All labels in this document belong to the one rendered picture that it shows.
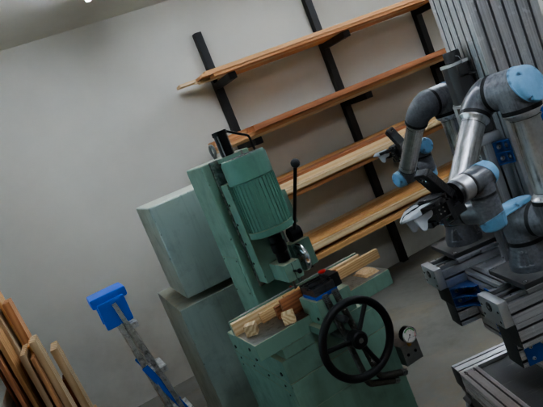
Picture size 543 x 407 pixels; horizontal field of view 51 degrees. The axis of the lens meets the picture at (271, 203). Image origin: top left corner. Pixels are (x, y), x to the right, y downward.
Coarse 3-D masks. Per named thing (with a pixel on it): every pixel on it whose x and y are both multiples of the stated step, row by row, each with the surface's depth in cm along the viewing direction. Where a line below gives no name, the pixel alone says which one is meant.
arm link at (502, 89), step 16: (496, 80) 167; (512, 80) 162; (528, 80) 161; (496, 96) 167; (512, 96) 163; (528, 96) 161; (512, 112) 165; (528, 112) 164; (512, 128) 170; (528, 128) 166; (528, 144) 167; (528, 160) 169; (528, 176) 173
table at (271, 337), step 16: (384, 272) 213; (352, 288) 208; (368, 288) 210; (272, 320) 209; (304, 320) 199; (240, 336) 206; (256, 336) 200; (272, 336) 194; (288, 336) 197; (256, 352) 192; (272, 352) 194
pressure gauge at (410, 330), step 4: (404, 328) 210; (408, 328) 210; (412, 328) 210; (400, 332) 210; (404, 332) 209; (408, 332) 209; (412, 332) 210; (400, 336) 210; (404, 336) 209; (408, 336) 209; (412, 336) 210; (404, 340) 208; (412, 340) 210; (408, 344) 212
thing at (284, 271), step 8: (272, 264) 218; (280, 264) 213; (288, 264) 210; (296, 264) 211; (272, 272) 221; (280, 272) 214; (288, 272) 210; (296, 272) 211; (280, 280) 218; (288, 280) 210
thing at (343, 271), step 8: (360, 256) 229; (368, 256) 229; (376, 256) 230; (352, 264) 226; (360, 264) 227; (344, 272) 224; (352, 272) 226; (264, 312) 210; (272, 312) 211; (264, 320) 210
